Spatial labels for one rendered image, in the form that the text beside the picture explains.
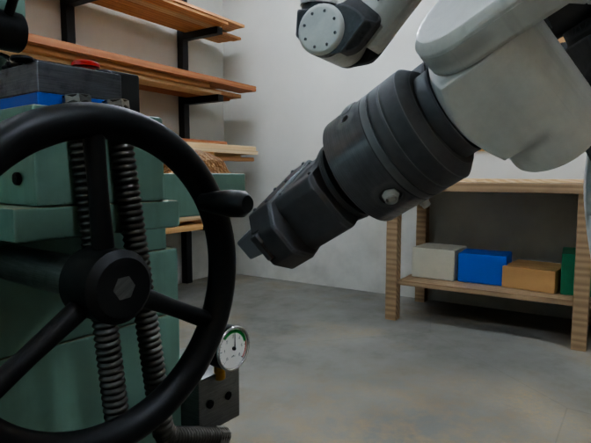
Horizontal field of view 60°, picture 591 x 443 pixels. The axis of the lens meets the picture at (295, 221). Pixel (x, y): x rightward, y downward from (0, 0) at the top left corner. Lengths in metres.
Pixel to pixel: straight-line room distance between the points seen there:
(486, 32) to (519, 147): 0.08
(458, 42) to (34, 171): 0.36
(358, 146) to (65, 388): 0.45
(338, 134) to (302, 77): 3.90
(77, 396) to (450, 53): 0.54
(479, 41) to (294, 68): 4.02
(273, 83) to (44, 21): 1.75
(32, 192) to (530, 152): 0.40
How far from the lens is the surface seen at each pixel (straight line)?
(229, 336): 0.72
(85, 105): 0.42
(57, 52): 3.13
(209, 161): 0.77
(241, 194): 0.45
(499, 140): 0.35
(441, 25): 0.33
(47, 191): 0.51
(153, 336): 0.55
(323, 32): 0.84
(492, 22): 0.31
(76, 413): 0.68
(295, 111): 4.25
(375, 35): 0.85
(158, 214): 0.57
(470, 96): 0.33
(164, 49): 4.29
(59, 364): 0.65
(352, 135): 0.35
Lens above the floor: 0.90
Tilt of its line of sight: 5 degrees down
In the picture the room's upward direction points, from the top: straight up
